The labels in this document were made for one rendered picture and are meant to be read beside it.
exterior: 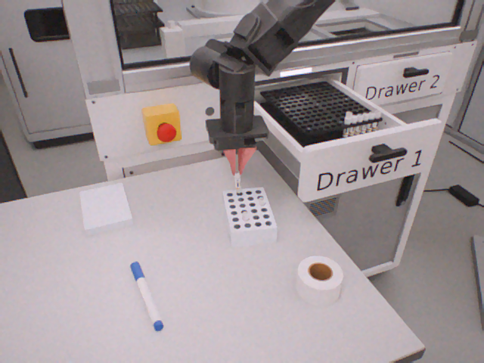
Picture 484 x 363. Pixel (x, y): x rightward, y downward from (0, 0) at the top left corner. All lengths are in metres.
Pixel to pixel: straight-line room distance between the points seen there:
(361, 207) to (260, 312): 0.83
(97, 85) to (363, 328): 0.64
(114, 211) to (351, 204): 0.80
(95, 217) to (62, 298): 0.18
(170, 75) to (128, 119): 0.13
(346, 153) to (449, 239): 1.40
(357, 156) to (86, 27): 0.54
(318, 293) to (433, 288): 1.22
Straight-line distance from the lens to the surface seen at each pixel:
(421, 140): 0.84
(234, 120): 0.67
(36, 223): 0.88
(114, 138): 0.92
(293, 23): 0.66
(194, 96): 0.91
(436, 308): 1.77
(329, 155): 0.72
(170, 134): 0.85
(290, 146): 0.79
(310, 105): 0.92
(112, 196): 0.87
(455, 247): 2.05
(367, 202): 1.41
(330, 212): 1.33
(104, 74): 0.86
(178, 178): 0.92
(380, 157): 0.74
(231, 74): 0.64
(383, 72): 1.12
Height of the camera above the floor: 1.28
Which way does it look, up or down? 36 degrees down
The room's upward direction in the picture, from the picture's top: straight up
